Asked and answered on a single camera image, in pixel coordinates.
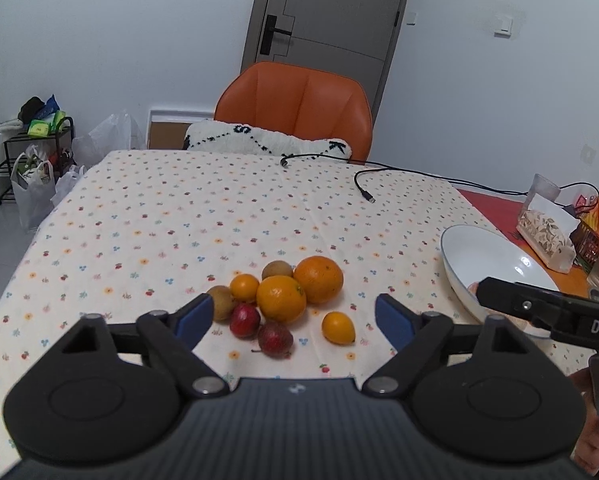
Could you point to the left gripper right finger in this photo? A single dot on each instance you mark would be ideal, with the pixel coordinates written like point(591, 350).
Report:
point(484, 392)

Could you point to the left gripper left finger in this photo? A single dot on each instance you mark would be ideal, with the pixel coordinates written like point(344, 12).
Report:
point(105, 392)

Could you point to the brown kiwi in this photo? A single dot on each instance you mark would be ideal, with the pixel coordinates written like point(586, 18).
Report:
point(224, 302)
point(277, 268)

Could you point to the small yellow-orange citrus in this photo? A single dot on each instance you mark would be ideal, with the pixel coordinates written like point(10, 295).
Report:
point(338, 329)

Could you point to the small tangerine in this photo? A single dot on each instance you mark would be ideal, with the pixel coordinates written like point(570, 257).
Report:
point(244, 288)

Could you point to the large orange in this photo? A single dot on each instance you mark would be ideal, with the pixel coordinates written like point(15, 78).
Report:
point(321, 278)

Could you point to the medium orange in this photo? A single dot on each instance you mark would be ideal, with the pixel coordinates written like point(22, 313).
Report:
point(281, 299)

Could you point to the brown kiwi back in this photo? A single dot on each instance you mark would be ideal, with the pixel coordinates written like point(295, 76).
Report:
point(277, 268)

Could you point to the person's right hand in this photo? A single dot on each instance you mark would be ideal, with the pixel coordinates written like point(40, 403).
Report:
point(586, 451)

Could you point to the floral tissue box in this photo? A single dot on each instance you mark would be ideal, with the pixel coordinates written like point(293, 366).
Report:
point(547, 228)

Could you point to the white plate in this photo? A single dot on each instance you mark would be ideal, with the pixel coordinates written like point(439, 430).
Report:
point(471, 253)

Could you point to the clear drinking glass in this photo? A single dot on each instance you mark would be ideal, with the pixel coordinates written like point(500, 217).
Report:
point(544, 187)

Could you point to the white plastic bag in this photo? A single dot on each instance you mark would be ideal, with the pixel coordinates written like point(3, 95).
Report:
point(33, 184)

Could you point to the floral tablecloth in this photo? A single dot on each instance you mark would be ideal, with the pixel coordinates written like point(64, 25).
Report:
point(149, 230)

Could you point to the black metal shelf rack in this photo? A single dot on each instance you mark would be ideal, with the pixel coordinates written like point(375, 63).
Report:
point(13, 141)

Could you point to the translucent plastic bag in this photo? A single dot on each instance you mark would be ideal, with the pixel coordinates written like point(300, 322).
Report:
point(118, 132)

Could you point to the white fluffy cushion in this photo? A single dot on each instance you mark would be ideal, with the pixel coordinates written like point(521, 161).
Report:
point(222, 137)

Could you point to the orange leather chair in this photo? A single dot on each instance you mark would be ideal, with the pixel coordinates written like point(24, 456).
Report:
point(309, 104)

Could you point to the grey door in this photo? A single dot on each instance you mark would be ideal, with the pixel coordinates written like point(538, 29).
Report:
point(351, 38)

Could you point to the white wall switch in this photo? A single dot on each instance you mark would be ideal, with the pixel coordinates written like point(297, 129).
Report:
point(504, 26)

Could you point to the black door handle lock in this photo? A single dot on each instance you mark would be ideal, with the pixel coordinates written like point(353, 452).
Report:
point(270, 30)

